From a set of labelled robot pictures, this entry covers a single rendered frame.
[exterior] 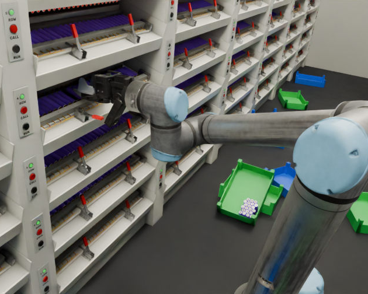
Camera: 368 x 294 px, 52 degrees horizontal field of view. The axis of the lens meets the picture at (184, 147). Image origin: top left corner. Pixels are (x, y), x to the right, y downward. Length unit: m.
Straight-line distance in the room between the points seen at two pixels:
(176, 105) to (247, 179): 1.13
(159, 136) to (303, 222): 0.50
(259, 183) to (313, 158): 1.42
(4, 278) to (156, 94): 0.67
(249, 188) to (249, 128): 1.09
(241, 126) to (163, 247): 0.90
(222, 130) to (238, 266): 0.82
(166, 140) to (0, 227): 0.49
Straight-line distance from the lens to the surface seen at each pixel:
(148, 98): 1.04
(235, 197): 2.01
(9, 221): 1.11
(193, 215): 1.93
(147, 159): 1.66
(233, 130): 1.01
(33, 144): 1.03
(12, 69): 0.93
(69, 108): 1.17
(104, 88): 1.13
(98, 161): 1.32
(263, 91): 3.32
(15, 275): 1.23
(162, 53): 1.46
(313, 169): 0.65
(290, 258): 0.80
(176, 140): 1.07
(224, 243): 1.81
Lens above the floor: 1.20
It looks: 28 degrees down
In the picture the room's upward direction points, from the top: 5 degrees clockwise
